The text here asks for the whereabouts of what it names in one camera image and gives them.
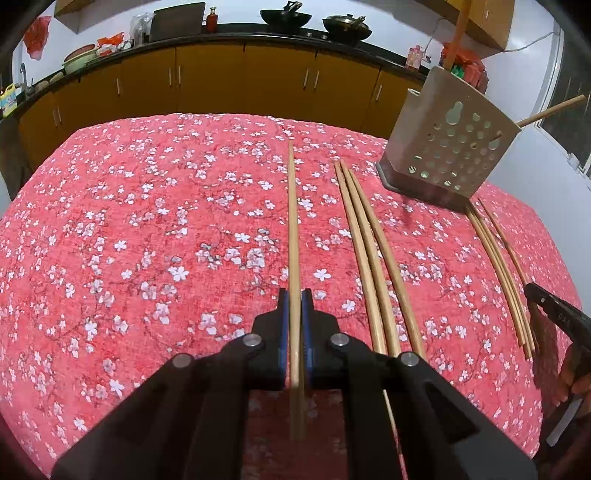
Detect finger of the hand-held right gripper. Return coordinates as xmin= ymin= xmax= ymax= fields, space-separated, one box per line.
xmin=524 ymin=281 xmax=591 ymax=343

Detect black kitchen countertop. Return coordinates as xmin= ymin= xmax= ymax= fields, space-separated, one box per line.
xmin=0 ymin=23 xmax=431 ymax=121

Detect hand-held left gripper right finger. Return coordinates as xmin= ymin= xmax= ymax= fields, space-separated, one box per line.
xmin=301 ymin=288 xmax=539 ymax=480

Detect dark cutting board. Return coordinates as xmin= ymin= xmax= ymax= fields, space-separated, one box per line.
xmin=148 ymin=2 xmax=206 ymax=45

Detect black wok with lid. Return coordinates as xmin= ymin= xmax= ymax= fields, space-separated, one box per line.
xmin=322 ymin=14 xmax=373 ymax=45

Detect yellow detergent bottle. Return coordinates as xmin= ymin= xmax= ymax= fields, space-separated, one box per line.
xmin=0 ymin=83 xmax=22 ymax=119

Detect chopsticks standing in holder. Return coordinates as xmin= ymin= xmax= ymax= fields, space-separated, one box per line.
xmin=54 ymin=0 xmax=110 ymax=19

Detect clear plastic bag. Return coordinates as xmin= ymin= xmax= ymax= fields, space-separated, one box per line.
xmin=129 ymin=12 xmax=153 ymax=46

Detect red floral tablecloth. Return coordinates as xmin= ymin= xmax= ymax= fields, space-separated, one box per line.
xmin=0 ymin=112 xmax=575 ymax=480

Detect window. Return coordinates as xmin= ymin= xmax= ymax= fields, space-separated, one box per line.
xmin=544 ymin=23 xmax=591 ymax=177

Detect beige perforated utensil holder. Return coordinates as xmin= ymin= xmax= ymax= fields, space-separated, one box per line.
xmin=376 ymin=66 xmax=522 ymax=214

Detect red packages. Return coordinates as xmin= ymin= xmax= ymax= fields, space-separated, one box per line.
xmin=441 ymin=43 xmax=489 ymax=92

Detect yellow wall cabinet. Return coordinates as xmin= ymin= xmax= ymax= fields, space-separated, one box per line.
xmin=436 ymin=0 xmax=516 ymax=50

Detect red plastic bag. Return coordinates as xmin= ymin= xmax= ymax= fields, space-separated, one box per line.
xmin=23 ymin=16 xmax=53 ymax=61

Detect thin bamboo chopstick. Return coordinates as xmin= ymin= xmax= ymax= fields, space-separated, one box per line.
xmin=465 ymin=206 xmax=529 ymax=361
xmin=478 ymin=198 xmax=531 ymax=284
xmin=468 ymin=205 xmax=533 ymax=358
xmin=472 ymin=204 xmax=537 ymax=355

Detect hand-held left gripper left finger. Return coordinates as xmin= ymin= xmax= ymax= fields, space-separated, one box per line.
xmin=51 ymin=287 xmax=291 ymax=480

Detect wooden chopstick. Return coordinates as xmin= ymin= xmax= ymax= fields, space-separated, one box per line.
xmin=286 ymin=140 xmax=306 ymax=442
xmin=334 ymin=161 xmax=387 ymax=357
xmin=444 ymin=0 xmax=472 ymax=71
xmin=347 ymin=169 xmax=426 ymax=360
xmin=516 ymin=95 xmax=586 ymax=127
xmin=341 ymin=161 xmax=402 ymax=358

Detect orange plastic bag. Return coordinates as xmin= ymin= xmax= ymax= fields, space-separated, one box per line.
xmin=95 ymin=32 xmax=133 ymax=57

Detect yellow kitchen cabinets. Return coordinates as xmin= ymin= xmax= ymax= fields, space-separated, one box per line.
xmin=18 ymin=41 xmax=426 ymax=158

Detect green pot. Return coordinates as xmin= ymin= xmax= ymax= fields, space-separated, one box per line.
xmin=62 ymin=44 xmax=100 ymax=75

